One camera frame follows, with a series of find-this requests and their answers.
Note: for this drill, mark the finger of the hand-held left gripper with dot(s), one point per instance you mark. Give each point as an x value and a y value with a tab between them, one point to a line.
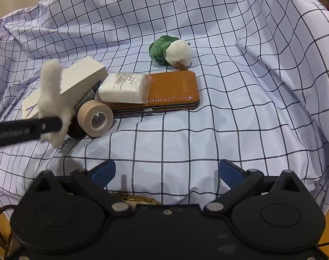
23	131

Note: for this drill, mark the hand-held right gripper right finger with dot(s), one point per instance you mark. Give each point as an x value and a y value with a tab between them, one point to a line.
230	172

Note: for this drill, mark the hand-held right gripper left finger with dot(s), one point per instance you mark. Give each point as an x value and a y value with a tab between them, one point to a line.
103	172

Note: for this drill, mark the black foam object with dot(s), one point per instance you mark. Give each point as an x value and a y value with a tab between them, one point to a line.
77	132

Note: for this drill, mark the woven basket with fabric lining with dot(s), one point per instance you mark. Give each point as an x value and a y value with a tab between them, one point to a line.
142	199

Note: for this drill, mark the beige tape roll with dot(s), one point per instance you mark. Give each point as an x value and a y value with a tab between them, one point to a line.
84	116

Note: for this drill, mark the white cotton pad packet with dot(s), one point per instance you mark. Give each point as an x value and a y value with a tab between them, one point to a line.
123	88

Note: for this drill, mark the green and white plush toy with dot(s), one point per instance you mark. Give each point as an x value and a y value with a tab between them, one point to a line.
175	51

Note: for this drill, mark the checked white bed sheet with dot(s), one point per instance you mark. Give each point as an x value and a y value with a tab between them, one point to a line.
207	130

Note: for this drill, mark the white phone box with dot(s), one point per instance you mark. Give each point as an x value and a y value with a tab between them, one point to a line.
80	78

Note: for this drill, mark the brown leather case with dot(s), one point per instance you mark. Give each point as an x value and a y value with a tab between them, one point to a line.
172	92

